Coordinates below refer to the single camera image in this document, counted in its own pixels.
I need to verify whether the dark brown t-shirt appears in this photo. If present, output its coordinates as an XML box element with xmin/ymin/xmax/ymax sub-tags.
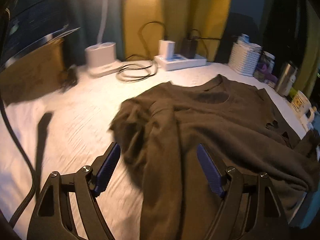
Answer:
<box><xmin>110</xmin><ymin>75</ymin><xmax>319</xmax><ymax>239</ymax></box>

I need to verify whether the white textured table cover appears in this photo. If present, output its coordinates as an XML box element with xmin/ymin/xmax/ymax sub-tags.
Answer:
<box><xmin>1</xmin><ymin>63</ymin><xmax>306</xmax><ymax>239</ymax></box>

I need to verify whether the white desk lamp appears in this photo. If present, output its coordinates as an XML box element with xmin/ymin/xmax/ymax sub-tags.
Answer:
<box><xmin>85</xmin><ymin>0</ymin><xmax>122</xmax><ymax>78</ymax></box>

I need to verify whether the white bear mug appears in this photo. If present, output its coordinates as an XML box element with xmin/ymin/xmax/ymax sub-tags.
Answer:
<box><xmin>290</xmin><ymin>90</ymin><xmax>315</xmax><ymax>122</ymax></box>

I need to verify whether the brown cardboard box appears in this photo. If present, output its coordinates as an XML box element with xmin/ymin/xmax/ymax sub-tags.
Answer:
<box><xmin>1</xmin><ymin>38</ymin><xmax>66</xmax><ymax>105</ymax></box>

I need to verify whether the stainless steel tumbler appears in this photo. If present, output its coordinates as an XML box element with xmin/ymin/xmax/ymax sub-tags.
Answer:
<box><xmin>274</xmin><ymin>61</ymin><xmax>298</xmax><ymax>97</ymax></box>

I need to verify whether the white perforated plastic basket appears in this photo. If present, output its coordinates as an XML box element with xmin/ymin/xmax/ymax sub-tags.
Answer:
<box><xmin>228</xmin><ymin>34</ymin><xmax>262</xmax><ymax>76</ymax></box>

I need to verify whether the white power strip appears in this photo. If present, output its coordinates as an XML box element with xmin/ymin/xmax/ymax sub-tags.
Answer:
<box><xmin>154</xmin><ymin>54</ymin><xmax>207</xmax><ymax>71</ymax></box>

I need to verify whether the black power adapter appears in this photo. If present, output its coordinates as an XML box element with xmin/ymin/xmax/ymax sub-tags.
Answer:
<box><xmin>180</xmin><ymin>38</ymin><xmax>198</xmax><ymax>59</ymax></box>

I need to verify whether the white USB charger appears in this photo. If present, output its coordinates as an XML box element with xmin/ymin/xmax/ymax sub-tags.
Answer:
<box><xmin>158</xmin><ymin>40</ymin><xmax>175</xmax><ymax>60</ymax></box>

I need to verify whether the yellow curtain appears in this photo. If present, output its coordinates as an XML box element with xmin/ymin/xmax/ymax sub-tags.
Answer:
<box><xmin>121</xmin><ymin>0</ymin><xmax>231</xmax><ymax>61</ymax></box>

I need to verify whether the black strap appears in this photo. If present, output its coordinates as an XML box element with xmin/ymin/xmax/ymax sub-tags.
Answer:
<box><xmin>35</xmin><ymin>112</ymin><xmax>54</xmax><ymax>201</ymax></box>

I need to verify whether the black braided cable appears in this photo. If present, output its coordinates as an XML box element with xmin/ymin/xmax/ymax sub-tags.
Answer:
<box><xmin>0</xmin><ymin>89</ymin><xmax>38</xmax><ymax>228</ymax></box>

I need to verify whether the bundled black cable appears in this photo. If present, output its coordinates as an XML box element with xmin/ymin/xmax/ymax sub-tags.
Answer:
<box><xmin>58</xmin><ymin>64</ymin><xmax>79</xmax><ymax>92</ymax></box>

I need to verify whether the black coiled cable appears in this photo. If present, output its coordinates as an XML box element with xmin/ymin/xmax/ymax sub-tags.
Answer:
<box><xmin>116</xmin><ymin>54</ymin><xmax>158</xmax><ymax>82</ymax></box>

